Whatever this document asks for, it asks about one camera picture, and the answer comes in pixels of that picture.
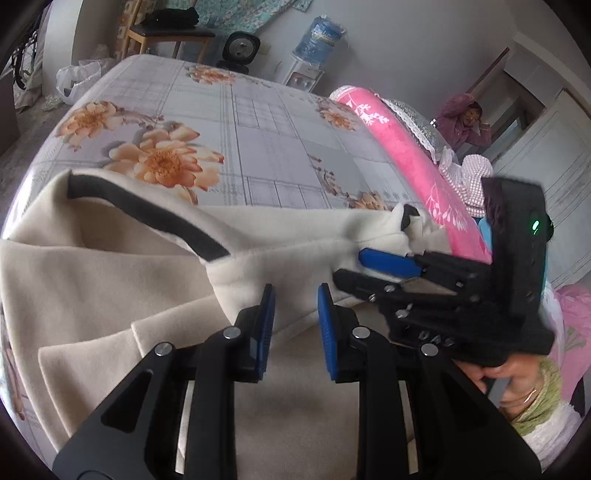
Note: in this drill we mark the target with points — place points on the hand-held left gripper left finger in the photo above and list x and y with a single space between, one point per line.
267 327

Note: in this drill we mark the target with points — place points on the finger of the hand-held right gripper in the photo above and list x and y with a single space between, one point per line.
383 259
364 282

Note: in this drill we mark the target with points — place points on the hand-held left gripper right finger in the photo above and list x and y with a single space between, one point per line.
325 332

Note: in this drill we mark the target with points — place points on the cream jacket with black trim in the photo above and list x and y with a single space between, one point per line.
115 286

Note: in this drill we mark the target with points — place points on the person's right forearm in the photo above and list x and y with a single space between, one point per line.
540 410

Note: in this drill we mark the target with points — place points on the person's right hand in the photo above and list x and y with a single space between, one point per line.
503 376

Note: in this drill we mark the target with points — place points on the blue cartoon quilt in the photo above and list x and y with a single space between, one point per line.
484 235

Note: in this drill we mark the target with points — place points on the pink white checkered cloth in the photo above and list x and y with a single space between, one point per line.
471 180

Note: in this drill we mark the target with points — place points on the pink floral blanket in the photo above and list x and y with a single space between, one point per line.
406 152

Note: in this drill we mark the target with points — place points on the white panelled door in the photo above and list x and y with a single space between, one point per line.
554 152

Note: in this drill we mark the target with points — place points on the grey lace-trimmed pillow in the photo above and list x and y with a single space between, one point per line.
420 122

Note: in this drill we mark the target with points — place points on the bed with floral plaid sheet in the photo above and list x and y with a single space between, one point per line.
258 138

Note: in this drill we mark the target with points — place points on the white water dispenser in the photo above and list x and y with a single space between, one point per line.
302 76

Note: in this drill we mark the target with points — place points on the blue water bottle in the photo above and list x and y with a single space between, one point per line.
319 41

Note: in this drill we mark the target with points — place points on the black round fan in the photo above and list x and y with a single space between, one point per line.
240 50

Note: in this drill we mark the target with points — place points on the wooden chair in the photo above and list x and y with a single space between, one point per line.
171 39

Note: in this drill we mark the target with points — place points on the white plastic bag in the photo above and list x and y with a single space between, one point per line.
81 81

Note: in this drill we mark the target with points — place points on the black bag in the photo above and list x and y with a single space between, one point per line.
173 16

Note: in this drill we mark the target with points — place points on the wheelchair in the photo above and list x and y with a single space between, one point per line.
25 60

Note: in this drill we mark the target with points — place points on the teal floral wall cloth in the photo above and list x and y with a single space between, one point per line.
249 14

